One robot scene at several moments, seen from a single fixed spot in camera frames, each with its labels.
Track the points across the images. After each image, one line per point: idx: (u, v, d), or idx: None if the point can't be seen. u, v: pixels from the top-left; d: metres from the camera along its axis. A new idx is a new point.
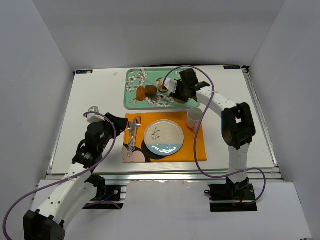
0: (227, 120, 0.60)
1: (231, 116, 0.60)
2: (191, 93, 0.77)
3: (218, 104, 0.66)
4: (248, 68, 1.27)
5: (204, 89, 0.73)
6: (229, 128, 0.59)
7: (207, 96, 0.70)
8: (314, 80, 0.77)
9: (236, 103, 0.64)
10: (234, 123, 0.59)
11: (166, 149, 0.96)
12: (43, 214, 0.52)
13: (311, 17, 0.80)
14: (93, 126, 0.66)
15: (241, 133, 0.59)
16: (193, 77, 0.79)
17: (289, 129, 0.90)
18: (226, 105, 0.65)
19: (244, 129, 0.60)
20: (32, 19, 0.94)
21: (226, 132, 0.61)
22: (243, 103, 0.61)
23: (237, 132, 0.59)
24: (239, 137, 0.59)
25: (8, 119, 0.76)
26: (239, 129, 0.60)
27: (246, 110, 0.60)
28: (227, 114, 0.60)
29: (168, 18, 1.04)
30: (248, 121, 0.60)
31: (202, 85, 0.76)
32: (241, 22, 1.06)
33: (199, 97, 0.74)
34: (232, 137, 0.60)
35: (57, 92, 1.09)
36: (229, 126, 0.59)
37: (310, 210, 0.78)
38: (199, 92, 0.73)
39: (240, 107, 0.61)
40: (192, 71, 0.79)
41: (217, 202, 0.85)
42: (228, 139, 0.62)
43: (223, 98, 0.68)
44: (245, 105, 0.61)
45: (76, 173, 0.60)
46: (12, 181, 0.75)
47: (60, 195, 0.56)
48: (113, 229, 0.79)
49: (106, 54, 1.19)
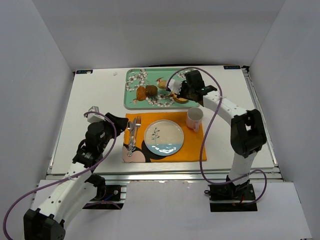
0: (237, 126, 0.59)
1: (241, 122, 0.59)
2: (197, 97, 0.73)
3: (226, 110, 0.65)
4: (248, 68, 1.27)
5: (211, 94, 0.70)
6: (239, 135, 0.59)
7: (216, 102, 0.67)
8: (314, 80, 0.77)
9: (246, 110, 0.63)
10: (244, 130, 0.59)
11: (166, 149, 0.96)
12: (44, 213, 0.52)
13: (310, 17, 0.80)
14: (93, 126, 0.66)
15: (251, 140, 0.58)
16: (199, 79, 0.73)
17: (289, 129, 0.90)
18: (236, 112, 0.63)
19: (254, 137, 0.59)
20: (32, 18, 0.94)
21: (236, 139, 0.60)
22: (254, 109, 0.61)
23: (247, 140, 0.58)
24: (249, 146, 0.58)
25: (8, 119, 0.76)
26: (249, 136, 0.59)
27: (256, 117, 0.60)
28: (237, 120, 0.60)
29: (168, 18, 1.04)
30: (259, 128, 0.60)
31: (208, 89, 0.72)
32: (241, 22, 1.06)
33: (205, 102, 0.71)
34: (242, 145, 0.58)
35: (57, 92, 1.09)
36: (238, 133, 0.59)
37: (310, 210, 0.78)
38: (206, 97, 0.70)
39: (250, 113, 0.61)
40: (198, 73, 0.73)
41: (217, 202, 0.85)
42: (238, 148, 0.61)
43: (231, 104, 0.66)
44: (256, 112, 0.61)
45: (76, 172, 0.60)
46: (12, 181, 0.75)
47: (60, 194, 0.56)
48: (113, 229, 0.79)
49: (106, 54, 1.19)
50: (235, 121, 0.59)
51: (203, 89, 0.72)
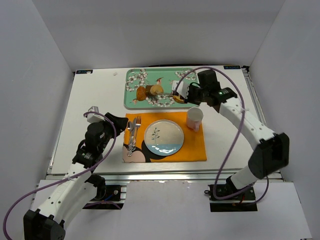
0: (263, 154, 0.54)
1: (269, 150, 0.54)
2: (213, 101, 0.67)
3: (250, 129, 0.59)
4: (248, 68, 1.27)
5: (231, 103, 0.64)
6: (262, 163, 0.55)
7: (238, 115, 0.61)
8: (314, 80, 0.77)
9: (272, 132, 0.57)
10: (269, 156, 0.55)
11: (166, 149, 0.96)
12: (44, 213, 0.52)
13: (310, 17, 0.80)
14: (93, 126, 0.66)
15: (273, 166, 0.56)
16: (215, 81, 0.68)
17: (289, 129, 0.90)
18: (261, 133, 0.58)
19: (277, 162, 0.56)
20: (32, 19, 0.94)
21: (257, 163, 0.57)
22: (283, 134, 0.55)
23: (267, 165, 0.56)
24: (269, 170, 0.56)
25: (8, 119, 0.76)
26: (272, 163, 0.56)
27: (284, 143, 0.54)
28: (264, 148, 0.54)
29: (168, 18, 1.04)
30: (284, 154, 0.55)
31: (227, 94, 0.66)
32: (241, 22, 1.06)
33: (222, 109, 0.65)
34: (262, 171, 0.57)
35: (57, 92, 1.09)
36: (262, 161, 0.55)
37: (310, 210, 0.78)
38: (225, 105, 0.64)
39: (277, 137, 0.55)
40: (214, 75, 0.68)
41: (217, 202, 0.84)
42: (256, 168, 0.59)
43: (256, 122, 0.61)
44: (285, 138, 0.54)
45: (76, 172, 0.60)
46: (12, 181, 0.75)
47: (60, 195, 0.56)
48: (113, 229, 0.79)
49: (106, 54, 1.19)
50: (263, 150, 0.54)
51: (220, 93, 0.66)
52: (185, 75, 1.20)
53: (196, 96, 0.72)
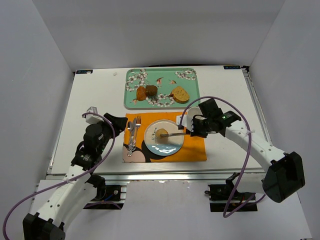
0: (278, 177, 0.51)
1: (282, 172, 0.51)
2: (218, 126, 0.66)
3: (259, 151, 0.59)
4: (248, 68, 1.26)
5: (236, 126, 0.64)
6: (278, 186, 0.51)
7: (244, 137, 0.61)
8: (314, 80, 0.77)
9: (283, 152, 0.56)
10: (284, 178, 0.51)
11: (166, 149, 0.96)
12: (43, 217, 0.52)
13: (311, 17, 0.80)
14: (92, 128, 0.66)
15: (289, 189, 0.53)
16: (216, 108, 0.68)
17: (289, 129, 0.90)
18: (271, 154, 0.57)
19: (292, 184, 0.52)
20: (32, 18, 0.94)
21: (273, 186, 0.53)
22: (293, 152, 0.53)
23: (285, 188, 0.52)
24: (287, 193, 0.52)
25: (8, 119, 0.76)
26: (288, 185, 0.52)
27: (297, 161, 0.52)
28: (277, 169, 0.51)
29: (168, 18, 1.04)
30: (299, 175, 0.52)
31: (231, 118, 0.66)
32: (241, 22, 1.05)
33: (228, 133, 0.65)
34: (279, 195, 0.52)
35: (57, 92, 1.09)
36: (278, 184, 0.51)
37: (310, 210, 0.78)
38: (230, 129, 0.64)
39: (288, 157, 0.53)
40: (213, 101, 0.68)
41: (217, 202, 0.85)
42: (272, 193, 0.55)
43: (265, 143, 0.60)
44: (297, 157, 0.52)
45: (75, 175, 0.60)
46: (12, 181, 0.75)
47: (59, 198, 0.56)
48: (113, 229, 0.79)
49: (106, 54, 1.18)
50: (276, 172, 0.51)
51: (224, 117, 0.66)
52: (185, 75, 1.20)
53: (202, 127, 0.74)
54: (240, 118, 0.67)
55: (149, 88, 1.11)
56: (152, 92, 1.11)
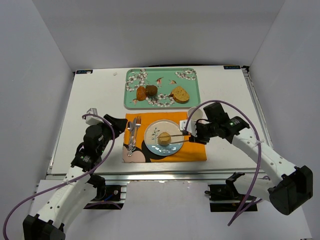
0: (289, 192, 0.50)
1: (293, 187, 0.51)
2: (225, 132, 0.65)
3: (269, 164, 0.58)
4: (248, 68, 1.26)
5: (244, 134, 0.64)
6: (288, 201, 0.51)
7: (254, 148, 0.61)
8: (314, 80, 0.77)
9: (294, 167, 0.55)
10: (294, 193, 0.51)
11: (166, 149, 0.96)
12: (43, 219, 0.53)
13: (311, 17, 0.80)
14: (91, 129, 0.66)
15: (297, 202, 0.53)
16: (222, 112, 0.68)
17: (289, 129, 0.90)
18: (282, 168, 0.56)
19: (300, 197, 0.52)
20: (32, 18, 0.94)
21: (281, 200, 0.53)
22: (305, 167, 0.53)
23: (294, 202, 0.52)
24: (295, 206, 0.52)
25: (8, 119, 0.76)
26: (296, 198, 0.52)
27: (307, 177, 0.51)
28: (288, 184, 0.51)
29: (168, 18, 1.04)
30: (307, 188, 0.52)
31: (239, 125, 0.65)
32: (241, 22, 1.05)
33: (235, 141, 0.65)
34: (288, 208, 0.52)
35: (57, 92, 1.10)
36: (288, 198, 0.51)
37: (310, 210, 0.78)
38: (239, 137, 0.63)
39: (299, 171, 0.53)
40: (219, 106, 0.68)
41: (217, 202, 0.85)
42: (280, 205, 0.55)
43: (274, 156, 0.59)
44: (307, 172, 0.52)
45: (75, 176, 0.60)
46: (12, 180, 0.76)
47: (59, 199, 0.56)
48: (113, 229, 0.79)
49: (106, 54, 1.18)
50: (287, 187, 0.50)
51: (231, 123, 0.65)
52: (185, 75, 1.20)
53: (206, 132, 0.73)
54: (248, 125, 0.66)
55: (149, 88, 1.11)
56: (152, 92, 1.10)
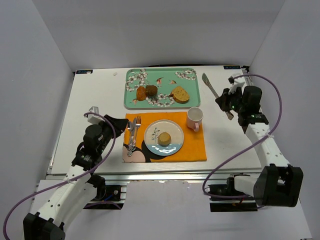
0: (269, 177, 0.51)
1: (276, 177, 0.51)
2: (243, 121, 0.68)
3: (265, 153, 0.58)
4: (248, 68, 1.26)
5: (259, 125, 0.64)
6: (265, 187, 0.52)
7: (259, 137, 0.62)
8: (314, 80, 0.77)
9: (288, 163, 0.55)
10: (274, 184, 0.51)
11: (166, 149, 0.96)
12: (43, 217, 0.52)
13: (311, 18, 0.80)
14: (91, 129, 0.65)
15: (275, 197, 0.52)
16: (256, 104, 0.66)
17: (289, 130, 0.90)
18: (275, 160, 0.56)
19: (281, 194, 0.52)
20: (33, 19, 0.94)
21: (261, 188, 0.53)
22: (298, 168, 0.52)
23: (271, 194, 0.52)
24: (271, 199, 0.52)
25: (9, 119, 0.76)
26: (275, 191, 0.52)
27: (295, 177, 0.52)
28: (272, 171, 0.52)
29: (168, 18, 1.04)
30: (290, 190, 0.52)
31: (258, 120, 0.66)
32: (241, 22, 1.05)
33: (248, 129, 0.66)
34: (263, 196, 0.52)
35: (57, 93, 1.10)
36: (266, 185, 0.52)
37: (310, 210, 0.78)
38: (251, 126, 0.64)
39: (290, 169, 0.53)
40: (258, 96, 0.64)
41: (217, 202, 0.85)
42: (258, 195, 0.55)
43: (274, 149, 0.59)
44: (298, 173, 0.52)
45: (76, 175, 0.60)
46: (12, 180, 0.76)
47: (59, 198, 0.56)
48: (113, 229, 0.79)
49: (106, 54, 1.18)
50: (269, 172, 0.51)
51: (253, 116, 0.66)
52: (185, 75, 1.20)
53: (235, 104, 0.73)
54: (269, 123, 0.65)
55: (149, 88, 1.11)
56: (153, 91, 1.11)
